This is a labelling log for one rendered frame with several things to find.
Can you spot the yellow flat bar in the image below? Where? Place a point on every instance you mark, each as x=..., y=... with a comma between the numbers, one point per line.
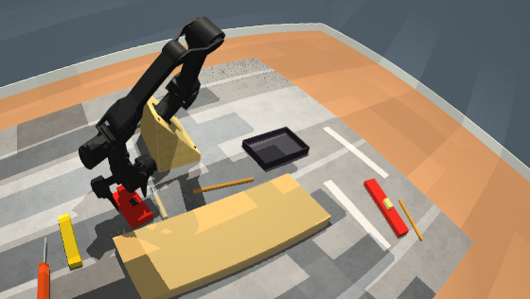
x=69, y=241

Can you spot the red spirit level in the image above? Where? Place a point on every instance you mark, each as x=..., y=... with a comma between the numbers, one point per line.
x=385, y=206

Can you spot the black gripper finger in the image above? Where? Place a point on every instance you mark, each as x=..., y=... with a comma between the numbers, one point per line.
x=145, y=184
x=111, y=199

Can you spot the off-white flat bar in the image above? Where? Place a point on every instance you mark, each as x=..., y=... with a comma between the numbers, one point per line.
x=364, y=158
x=366, y=225

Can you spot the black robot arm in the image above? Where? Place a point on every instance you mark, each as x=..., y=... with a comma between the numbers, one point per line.
x=202, y=37

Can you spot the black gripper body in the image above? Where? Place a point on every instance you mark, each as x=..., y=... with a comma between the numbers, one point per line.
x=101, y=186

